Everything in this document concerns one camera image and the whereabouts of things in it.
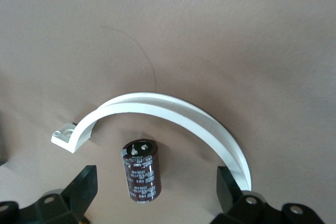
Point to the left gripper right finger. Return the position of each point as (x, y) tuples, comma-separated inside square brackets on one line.
[(231, 200)]

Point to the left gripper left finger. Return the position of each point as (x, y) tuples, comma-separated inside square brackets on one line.
[(78, 192)]

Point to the dark brown cylindrical capacitor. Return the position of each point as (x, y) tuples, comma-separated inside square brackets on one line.
[(141, 176)]

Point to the white semicircular pipe clamp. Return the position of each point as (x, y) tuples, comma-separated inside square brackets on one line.
[(147, 101)]

